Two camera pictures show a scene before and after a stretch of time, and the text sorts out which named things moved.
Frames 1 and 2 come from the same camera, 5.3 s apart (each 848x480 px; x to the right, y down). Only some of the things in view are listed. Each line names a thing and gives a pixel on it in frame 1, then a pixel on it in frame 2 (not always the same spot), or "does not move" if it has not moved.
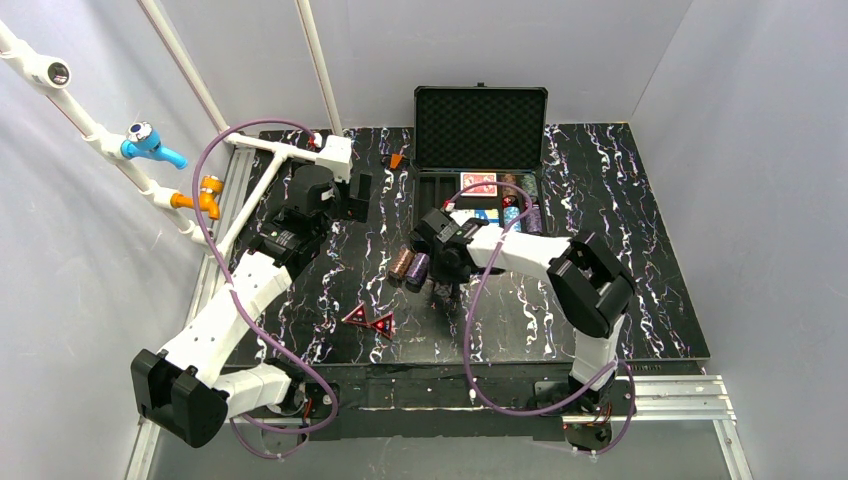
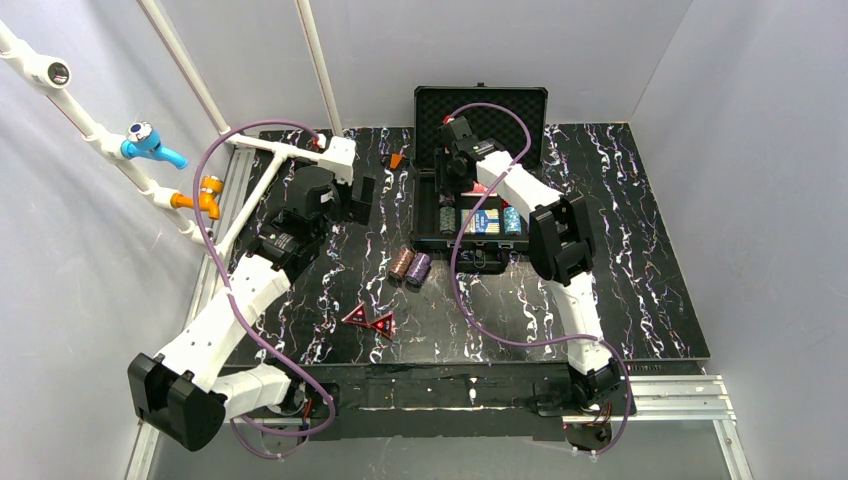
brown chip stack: x=402 y=262 does not move
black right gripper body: x=428 y=266 -> x=452 y=177
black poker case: x=480 y=151 does not move
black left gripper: x=358 y=196 does not move
